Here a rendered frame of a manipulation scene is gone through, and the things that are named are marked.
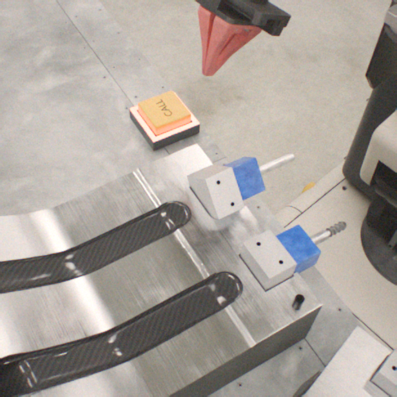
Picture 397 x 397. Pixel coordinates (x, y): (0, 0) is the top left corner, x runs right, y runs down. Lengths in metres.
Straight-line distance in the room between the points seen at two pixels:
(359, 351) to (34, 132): 0.55
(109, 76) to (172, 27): 1.49
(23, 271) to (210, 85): 1.62
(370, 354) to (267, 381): 0.12
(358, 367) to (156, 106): 0.46
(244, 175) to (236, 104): 1.43
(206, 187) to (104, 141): 0.26
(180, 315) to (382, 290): 0.84
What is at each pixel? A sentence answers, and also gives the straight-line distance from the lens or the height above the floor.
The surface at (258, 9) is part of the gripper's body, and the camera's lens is 0.57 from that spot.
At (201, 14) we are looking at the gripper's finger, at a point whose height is 1.06.
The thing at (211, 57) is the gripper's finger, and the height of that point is 1.02.
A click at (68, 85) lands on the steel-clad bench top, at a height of 0.80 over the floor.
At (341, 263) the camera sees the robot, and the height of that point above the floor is 0.28.
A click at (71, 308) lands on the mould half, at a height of 0.89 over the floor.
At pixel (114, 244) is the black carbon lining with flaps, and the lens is 0.62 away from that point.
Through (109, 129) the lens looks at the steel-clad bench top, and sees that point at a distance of 0.85.
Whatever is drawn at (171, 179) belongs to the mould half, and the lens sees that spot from 0.66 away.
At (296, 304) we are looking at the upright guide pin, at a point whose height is 0.90.
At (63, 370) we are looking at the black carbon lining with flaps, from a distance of 0.54.
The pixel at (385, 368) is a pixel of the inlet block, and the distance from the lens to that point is 0.60.
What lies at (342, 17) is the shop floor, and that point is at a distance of 2.61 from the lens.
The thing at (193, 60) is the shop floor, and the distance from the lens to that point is 2.23.
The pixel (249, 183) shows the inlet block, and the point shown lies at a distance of 0.64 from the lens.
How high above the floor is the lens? 1.41
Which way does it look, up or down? 53 degrees down
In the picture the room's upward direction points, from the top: 4 degrees clockwise
